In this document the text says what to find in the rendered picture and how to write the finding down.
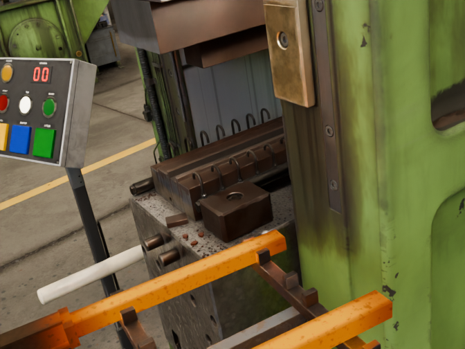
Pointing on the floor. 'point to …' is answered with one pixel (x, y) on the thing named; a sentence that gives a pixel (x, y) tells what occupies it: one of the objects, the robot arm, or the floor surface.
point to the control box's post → (77, 181)
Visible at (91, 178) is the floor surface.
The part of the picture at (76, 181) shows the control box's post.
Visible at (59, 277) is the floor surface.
